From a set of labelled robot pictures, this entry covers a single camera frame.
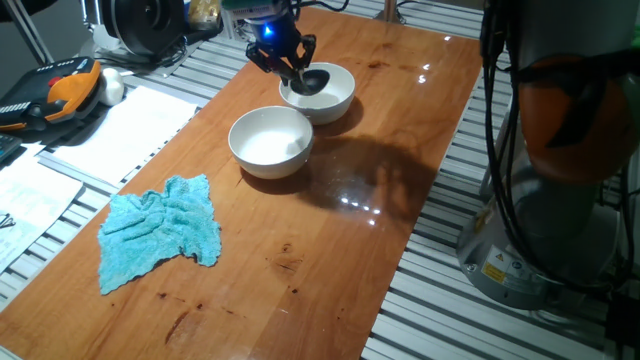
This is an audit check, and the black computer keyboard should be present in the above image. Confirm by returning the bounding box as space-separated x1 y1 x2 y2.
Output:
0 132 24 164

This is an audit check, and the black coiled cable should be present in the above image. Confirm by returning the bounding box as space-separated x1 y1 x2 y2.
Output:
94 34 201 69

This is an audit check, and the white ceramic bowl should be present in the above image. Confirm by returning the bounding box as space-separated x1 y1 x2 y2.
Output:
227 105 315 180
278 61 357 126

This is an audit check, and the black ladle with red band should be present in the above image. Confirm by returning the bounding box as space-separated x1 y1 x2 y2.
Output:
278 49 332 97

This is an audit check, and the green gripper flange mount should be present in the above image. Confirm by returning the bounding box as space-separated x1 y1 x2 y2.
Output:
221 0 294 22

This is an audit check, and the thin chrome rod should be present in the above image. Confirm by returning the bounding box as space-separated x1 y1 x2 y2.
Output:
77 0 101 46

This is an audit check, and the orange black teach pendant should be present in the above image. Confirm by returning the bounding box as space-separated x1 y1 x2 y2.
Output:
0 56 104 134

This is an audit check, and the printed white paper sheet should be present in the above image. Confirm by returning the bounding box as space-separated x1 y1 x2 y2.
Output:
0 154 85 274

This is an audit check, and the aluminium frame post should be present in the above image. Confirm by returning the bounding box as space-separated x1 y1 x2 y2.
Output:
373 0 407 25

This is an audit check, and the golden foil packet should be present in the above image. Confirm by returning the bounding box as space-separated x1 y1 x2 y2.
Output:
187 0 223 32

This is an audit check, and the glossy wooden board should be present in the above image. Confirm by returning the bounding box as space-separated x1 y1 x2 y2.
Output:
0 5 484 360

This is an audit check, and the turquoise terry towel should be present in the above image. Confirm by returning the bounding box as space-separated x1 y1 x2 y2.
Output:
97 173 223 296

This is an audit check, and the blank white paper sheet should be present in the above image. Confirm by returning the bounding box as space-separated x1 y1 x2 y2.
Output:
52 84 200 187

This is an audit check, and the grey slanted frame strut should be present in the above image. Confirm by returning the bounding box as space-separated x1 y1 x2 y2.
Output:
4 0 55 65

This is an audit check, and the white rounded plastic object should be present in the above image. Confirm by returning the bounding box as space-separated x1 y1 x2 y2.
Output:
98 67 126 107

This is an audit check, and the black filament spool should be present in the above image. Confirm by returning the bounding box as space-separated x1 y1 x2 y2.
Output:
101 0 187 57

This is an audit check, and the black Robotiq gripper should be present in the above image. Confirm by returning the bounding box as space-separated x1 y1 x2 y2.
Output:
244 12 318 87

